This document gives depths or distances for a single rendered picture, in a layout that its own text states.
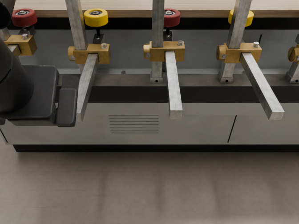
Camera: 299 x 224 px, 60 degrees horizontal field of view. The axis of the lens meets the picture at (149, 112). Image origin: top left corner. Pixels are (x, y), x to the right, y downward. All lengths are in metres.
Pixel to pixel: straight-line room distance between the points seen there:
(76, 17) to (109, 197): 0.94
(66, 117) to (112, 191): 1.17
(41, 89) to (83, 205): 1.17
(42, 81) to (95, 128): 1.13
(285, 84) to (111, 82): 0.62
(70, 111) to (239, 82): 0.76
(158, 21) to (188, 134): 0.80
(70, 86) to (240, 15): 0.63
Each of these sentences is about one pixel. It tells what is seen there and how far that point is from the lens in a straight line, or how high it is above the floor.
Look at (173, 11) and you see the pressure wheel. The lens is 0.96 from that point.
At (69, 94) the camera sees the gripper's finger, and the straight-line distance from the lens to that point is 0.33.
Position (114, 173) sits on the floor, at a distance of 1.53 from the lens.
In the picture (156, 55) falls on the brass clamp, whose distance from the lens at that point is 0.87.
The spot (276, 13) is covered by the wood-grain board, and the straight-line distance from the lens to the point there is 1.09.
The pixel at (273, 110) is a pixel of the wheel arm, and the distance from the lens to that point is 0.70.
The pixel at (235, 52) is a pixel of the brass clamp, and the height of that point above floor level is 0.83.
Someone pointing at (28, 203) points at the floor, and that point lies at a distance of 1.55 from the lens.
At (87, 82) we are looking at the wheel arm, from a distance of 0.76.
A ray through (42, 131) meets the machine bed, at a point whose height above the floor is 0.21.
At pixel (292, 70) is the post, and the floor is 0.74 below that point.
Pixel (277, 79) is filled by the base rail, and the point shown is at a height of 0.70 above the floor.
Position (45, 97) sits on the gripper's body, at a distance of 0.31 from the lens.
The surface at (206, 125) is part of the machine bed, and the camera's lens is 1.43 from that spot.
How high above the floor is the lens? 1.25
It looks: 42 degrees down
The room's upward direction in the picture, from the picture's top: straight up
